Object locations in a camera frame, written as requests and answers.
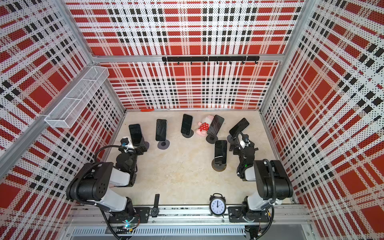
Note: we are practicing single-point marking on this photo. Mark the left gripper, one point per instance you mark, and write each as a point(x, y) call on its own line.
point(139, 148)

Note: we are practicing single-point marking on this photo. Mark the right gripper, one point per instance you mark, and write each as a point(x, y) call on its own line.
point(245, 150)

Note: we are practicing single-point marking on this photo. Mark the black phone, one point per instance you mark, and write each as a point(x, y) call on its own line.
point(161, 130)
point(221, 147)
point(239, 127)
point(186, 124)
point(215, 125)
point(136, 134)

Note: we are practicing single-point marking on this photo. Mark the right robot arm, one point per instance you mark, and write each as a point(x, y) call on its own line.
point(272, 184)

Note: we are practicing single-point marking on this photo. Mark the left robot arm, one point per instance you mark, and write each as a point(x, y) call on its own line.
point(92, 186)

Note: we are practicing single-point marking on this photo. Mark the grey phone stand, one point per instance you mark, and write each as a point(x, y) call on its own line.
point(145, 146)
point(231, 140)
point(163, 145)

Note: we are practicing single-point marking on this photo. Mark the wooden base phone stand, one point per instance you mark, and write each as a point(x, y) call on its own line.
point(220, 167)

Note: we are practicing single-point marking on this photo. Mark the dark phone stand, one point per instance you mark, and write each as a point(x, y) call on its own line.
point(189, 135)
point(211, 139)

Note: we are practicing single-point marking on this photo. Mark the pink plush toy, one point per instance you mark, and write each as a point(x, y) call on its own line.
point(204, 126)

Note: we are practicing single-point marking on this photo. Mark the black alarm clock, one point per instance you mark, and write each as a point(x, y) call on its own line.
point(217, 205)

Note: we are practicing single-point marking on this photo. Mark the black wristwatch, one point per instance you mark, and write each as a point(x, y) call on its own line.
point(155, 209)

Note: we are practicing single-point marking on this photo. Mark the white wire basket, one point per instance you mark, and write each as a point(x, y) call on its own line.
point(68, 110)

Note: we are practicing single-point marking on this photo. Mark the black hook rail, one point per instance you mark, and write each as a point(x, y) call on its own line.
point(212, 59)

